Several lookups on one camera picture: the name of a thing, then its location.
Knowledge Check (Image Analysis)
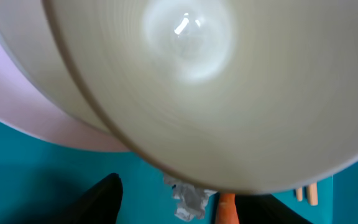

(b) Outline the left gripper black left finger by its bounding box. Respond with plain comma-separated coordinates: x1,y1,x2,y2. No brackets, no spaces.
50,173,123,224

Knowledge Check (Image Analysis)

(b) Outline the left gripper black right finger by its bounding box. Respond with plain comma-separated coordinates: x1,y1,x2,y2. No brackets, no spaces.
235,194,311,224

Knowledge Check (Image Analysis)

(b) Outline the orange carrot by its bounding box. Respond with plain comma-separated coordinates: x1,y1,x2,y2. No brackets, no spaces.
215,194,239,224

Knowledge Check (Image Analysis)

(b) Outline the wooden chopstick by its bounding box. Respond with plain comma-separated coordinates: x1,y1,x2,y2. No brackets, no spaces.
306,182,318,206
295,187,303,202

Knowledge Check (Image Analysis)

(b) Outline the teal plastic tray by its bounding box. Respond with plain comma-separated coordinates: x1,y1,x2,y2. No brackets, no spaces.
0,122,358,223

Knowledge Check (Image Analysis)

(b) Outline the cream plastic cup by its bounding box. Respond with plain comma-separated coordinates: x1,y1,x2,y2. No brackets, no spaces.
43,1,358,194

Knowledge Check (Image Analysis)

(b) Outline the pink round plate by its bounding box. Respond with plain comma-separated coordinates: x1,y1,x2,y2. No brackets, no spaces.
0,44,128,152

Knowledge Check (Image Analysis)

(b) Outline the cream shallow bowl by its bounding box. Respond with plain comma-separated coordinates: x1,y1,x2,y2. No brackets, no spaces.
0,0,108,133

